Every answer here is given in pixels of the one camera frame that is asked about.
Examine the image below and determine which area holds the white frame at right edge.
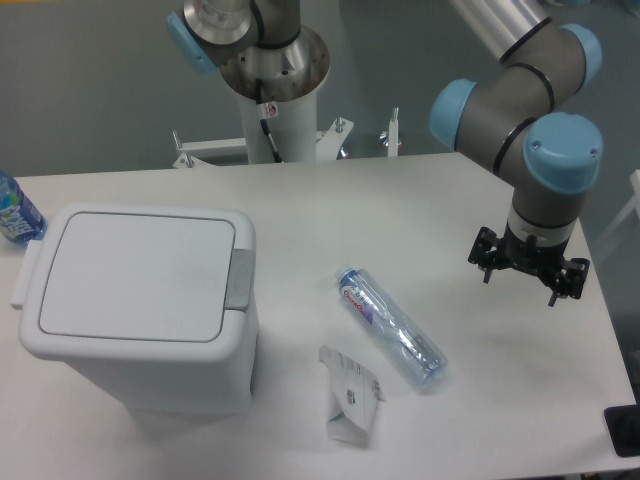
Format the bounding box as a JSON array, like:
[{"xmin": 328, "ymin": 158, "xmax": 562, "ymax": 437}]
[{"xmin": 596, "ymin": 170, "xmax": 639, "ymax": 261}]

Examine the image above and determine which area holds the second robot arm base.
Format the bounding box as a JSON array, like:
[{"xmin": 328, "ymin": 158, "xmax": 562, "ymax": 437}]
[{"xmin": 166, "ymin": 1, "xmax": 330, "ymax": 104}]

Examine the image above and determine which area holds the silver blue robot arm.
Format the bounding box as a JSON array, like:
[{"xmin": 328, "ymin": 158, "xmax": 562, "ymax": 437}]
[{"xmin": 429, "ymin": 1, "xmax": 604, "ymax": 299}]

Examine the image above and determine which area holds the crumpled white paper carton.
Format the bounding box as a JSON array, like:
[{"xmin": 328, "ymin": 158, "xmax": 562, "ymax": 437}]
[{"xmin": 319, "ymin": 345, "xmax": 387, "ymax": 447}]

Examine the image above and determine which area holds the white trash can lid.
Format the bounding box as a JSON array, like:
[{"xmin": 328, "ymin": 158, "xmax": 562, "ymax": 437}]
[{"xmin": 39, "ymin": 213, "xmax": 235, "ymax": 343}]

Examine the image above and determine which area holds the clear empty plastic bottle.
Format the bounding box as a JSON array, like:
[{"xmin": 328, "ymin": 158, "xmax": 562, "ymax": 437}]
[{"xmin": 335, "ymin": 267, "xmax": 448, "ymax": 391}]

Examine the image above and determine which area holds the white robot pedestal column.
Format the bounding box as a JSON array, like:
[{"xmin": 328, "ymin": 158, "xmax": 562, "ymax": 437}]
[{"xmin": 171, "ymin": 94, "xmax": 404, "ymax": 170}]

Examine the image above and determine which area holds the black cable on pedestal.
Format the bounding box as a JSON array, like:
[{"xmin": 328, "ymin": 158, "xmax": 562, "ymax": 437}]
[{"xmin": 253, "ymin": 77, "xmax": 286, "ymax": 165}]

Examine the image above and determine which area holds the blue labelled water bottle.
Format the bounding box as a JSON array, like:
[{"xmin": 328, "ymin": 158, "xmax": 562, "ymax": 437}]
[{"xmin": 1, "ymin": 171, "xmax": 46, "ymax": 245}]

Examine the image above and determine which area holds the black device at table edge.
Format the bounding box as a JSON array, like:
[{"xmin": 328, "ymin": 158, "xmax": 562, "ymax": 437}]
[{"xmin": 604, "ymin": 404, "xmax": 639, "ymax": 458}]

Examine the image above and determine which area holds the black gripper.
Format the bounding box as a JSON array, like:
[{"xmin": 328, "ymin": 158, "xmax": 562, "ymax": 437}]
[{"xmin": 468, "ymin": 220, "xmax": 590, "ymax": 307}]

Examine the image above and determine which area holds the white plastic trash can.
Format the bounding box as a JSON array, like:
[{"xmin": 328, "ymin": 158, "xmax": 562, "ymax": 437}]
[{"xmin": 11, "ymin": 203, "xmax": 259, "ymax": 415}]

